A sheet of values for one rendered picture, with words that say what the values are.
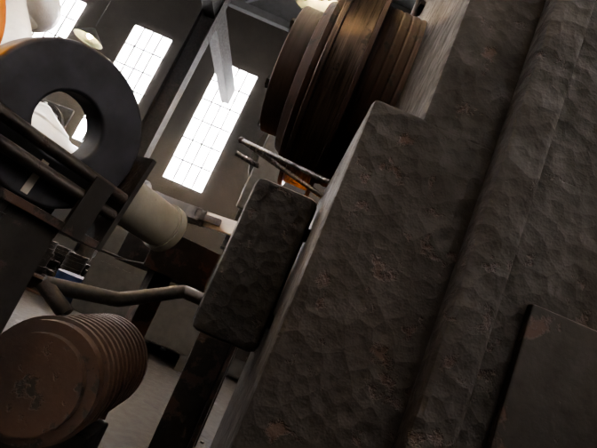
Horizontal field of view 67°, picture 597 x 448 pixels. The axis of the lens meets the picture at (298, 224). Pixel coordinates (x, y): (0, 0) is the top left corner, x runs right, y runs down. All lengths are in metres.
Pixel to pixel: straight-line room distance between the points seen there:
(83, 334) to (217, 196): 10.81
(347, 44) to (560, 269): 0.51
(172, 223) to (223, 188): 10.80
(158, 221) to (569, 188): 0.45
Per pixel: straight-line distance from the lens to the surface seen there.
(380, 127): 0.49
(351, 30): 0.85
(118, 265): 3.40
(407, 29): 0.92
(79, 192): 0.46
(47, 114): 0.88
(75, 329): 0.52
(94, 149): 0.49
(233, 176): 11.40
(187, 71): 8.42
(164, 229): 0.53
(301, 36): 0.93
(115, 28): 13.60
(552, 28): 0.58
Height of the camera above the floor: 0.62
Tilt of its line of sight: 11 degrees up
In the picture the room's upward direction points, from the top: 23 degrees clockwise
